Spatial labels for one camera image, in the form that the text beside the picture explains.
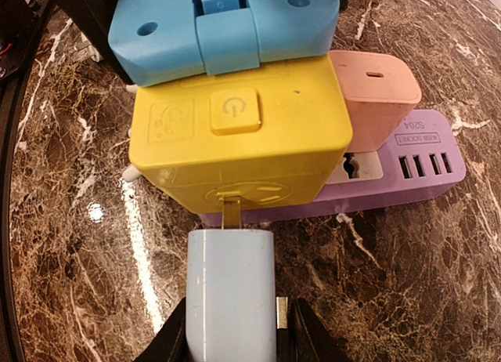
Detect pink charger plug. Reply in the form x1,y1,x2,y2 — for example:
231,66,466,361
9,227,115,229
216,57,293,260
329,50,422,153

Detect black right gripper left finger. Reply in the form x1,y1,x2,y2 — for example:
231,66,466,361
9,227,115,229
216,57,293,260
135,298,187,362

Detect yellow cube socket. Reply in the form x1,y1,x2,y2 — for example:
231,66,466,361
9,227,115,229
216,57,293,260
129,56,353,214

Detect light blue charger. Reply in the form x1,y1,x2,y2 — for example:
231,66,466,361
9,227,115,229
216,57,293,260
186,195,276,361

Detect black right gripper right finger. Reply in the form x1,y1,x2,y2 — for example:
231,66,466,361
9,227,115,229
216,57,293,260
289,299,351,362

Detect purple power strip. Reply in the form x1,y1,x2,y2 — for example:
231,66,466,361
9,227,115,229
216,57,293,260
197,109,467,226

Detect white power cord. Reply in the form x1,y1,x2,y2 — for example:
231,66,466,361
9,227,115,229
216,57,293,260
123,83,144,183

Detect blue adapter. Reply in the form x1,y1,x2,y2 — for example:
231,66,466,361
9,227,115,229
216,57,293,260
108,0,341,86

